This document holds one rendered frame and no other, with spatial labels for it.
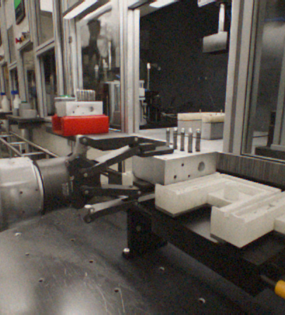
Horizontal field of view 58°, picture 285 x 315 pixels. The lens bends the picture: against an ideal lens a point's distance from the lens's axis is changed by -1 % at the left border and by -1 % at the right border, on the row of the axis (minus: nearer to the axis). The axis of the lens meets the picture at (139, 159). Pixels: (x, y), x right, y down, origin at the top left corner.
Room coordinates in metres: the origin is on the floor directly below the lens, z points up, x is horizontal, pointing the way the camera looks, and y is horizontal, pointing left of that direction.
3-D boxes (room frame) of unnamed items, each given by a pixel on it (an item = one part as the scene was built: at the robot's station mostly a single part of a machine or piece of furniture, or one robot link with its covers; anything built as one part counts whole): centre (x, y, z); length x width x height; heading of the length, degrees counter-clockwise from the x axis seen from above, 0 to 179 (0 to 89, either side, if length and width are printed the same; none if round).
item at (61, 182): (0.36, 0.10, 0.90); 0.09 x 0.07 x 0.08; 125
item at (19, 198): (0.31, 0.16, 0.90); 0.09 x 0.06 x 0.09; 35
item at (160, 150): (0.44, -0.02, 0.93); 0.07 x 0.03 x 0.01; 125
